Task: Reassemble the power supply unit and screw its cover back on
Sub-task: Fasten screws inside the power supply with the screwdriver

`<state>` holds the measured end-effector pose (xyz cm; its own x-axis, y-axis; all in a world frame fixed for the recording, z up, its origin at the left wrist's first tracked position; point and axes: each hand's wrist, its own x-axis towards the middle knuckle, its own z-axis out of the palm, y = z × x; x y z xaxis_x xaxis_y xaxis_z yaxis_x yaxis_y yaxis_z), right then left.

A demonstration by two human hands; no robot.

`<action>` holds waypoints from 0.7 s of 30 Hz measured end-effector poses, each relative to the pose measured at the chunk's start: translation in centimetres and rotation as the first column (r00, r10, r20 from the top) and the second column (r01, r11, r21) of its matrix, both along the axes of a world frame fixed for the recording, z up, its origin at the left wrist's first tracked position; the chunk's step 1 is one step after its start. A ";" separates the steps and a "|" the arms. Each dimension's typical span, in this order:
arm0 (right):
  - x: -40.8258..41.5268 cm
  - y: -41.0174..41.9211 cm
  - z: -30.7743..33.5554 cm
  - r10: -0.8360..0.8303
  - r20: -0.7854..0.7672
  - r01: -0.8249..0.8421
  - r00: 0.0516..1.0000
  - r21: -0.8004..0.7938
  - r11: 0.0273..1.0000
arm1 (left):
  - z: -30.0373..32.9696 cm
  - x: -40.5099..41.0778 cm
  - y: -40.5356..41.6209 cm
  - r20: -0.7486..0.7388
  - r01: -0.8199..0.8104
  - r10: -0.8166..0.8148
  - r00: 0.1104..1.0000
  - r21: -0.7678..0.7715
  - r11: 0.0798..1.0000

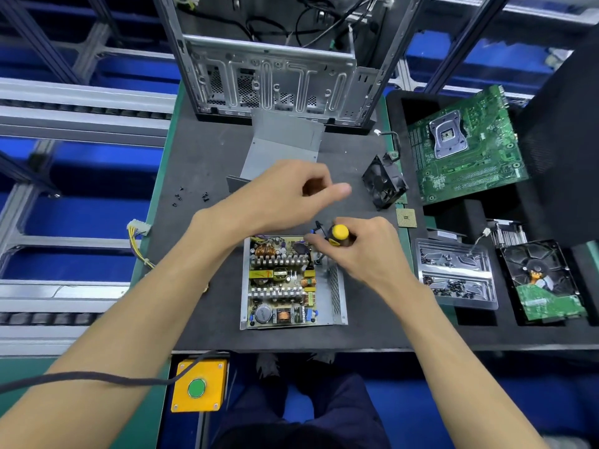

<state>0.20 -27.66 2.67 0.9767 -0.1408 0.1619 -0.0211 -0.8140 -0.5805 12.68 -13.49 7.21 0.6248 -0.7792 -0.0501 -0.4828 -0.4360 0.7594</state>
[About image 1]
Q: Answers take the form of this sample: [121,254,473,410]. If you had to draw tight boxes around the person's left hand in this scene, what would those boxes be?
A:
[192,160,354,253]

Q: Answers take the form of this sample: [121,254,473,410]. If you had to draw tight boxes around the person's right hand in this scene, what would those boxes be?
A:
[304,216,417,300]

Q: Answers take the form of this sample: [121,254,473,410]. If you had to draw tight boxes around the yellow handled screwdriver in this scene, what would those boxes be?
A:
[313,222,357,249]

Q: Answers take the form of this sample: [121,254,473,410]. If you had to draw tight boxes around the power supply metal base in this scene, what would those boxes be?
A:
[238,233,349,331]

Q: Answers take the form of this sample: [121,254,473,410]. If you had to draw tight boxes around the small black screws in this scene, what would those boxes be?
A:
[171,186,209,206]

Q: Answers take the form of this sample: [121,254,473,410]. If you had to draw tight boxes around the person's right forearm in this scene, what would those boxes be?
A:
[397,280,548,449]

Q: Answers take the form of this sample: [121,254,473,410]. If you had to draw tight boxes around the person's left forearm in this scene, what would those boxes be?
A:
[0,229,245,449]

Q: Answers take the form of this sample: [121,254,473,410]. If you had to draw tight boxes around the grey power supply cover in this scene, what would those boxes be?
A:
[226,109,326,193]

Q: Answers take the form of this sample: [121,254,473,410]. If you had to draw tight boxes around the person's left shoe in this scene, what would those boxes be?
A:
[257,353,282,380]

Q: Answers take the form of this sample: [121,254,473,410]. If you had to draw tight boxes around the person's dark trousers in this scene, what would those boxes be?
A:
[210,355,389,449]

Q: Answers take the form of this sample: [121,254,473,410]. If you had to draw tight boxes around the black cooling fan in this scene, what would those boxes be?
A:
[362,154,408,210]

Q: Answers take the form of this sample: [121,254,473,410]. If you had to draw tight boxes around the black foam work mat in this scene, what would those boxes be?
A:
[131,93,432,354]

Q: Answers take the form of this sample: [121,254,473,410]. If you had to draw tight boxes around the clear plastic screw tray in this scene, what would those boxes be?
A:
[414,238,500,311]

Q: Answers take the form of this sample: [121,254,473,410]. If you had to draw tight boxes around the silver computer tower chassis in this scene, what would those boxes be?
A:
[152,0,427,132]

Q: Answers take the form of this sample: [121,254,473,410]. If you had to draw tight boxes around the silver heatsink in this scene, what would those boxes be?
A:
[487,220,530,249]

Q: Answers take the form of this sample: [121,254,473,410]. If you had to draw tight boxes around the green motherboard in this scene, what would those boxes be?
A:
[407,85,530,205]

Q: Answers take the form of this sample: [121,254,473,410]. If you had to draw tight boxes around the black hard disk drive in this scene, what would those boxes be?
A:
[498,240,589,324]

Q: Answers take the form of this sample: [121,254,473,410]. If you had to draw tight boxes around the yellow button box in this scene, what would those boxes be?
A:
[170,358,230,413]

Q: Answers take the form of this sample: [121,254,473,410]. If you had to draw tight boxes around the black foam parts tray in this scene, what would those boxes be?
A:
[386,27,599,352]

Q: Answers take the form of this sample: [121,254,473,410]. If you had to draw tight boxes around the aluminium conveyor frame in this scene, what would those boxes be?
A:
[0,0,599,356]

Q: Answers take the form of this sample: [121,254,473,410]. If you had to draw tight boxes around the thin black cable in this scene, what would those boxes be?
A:
[0,350,226,393]

